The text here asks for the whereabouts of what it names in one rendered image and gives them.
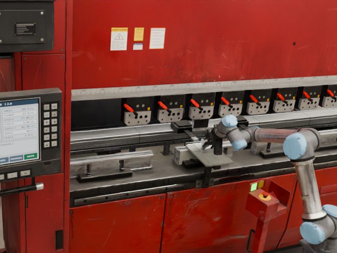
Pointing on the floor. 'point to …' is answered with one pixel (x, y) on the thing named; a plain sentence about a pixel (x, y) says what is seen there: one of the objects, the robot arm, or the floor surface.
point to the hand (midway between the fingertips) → (206, 149)
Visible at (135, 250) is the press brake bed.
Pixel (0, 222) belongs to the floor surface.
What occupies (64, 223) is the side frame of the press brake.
